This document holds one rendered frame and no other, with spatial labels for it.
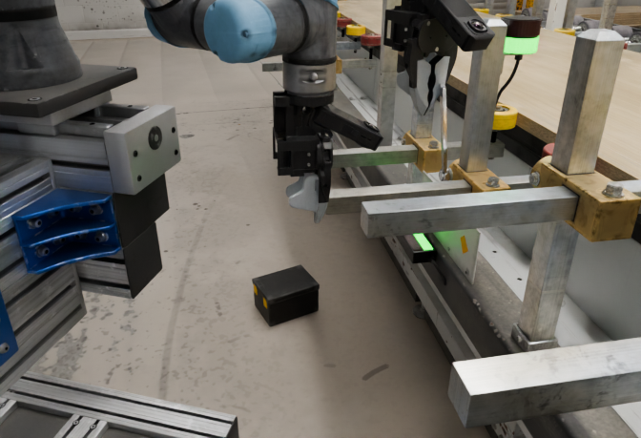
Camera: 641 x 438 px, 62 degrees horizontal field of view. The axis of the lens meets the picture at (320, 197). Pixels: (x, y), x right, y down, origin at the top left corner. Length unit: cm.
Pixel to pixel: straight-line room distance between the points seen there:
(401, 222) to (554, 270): 25
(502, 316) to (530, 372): 49
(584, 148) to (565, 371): 34
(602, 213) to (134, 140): 57
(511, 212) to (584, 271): 46
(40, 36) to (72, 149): 16
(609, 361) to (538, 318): 37
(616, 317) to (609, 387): 60
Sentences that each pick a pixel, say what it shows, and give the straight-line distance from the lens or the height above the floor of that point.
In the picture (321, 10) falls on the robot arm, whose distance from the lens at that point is 72.
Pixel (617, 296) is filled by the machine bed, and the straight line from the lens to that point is 101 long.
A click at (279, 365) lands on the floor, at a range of 178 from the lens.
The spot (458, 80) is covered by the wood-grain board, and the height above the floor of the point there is 90.
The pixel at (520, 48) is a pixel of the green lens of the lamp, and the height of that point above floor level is 107.
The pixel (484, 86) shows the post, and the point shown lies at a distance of 88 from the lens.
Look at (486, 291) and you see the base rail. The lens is 92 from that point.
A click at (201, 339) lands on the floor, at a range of 191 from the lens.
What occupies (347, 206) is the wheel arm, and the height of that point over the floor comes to 84.
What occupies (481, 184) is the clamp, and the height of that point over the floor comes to 87.
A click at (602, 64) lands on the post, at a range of 66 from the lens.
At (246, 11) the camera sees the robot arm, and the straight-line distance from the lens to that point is 63.
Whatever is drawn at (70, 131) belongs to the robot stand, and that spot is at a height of 98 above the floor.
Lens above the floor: 122
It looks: 26 degrees down
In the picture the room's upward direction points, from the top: straight up
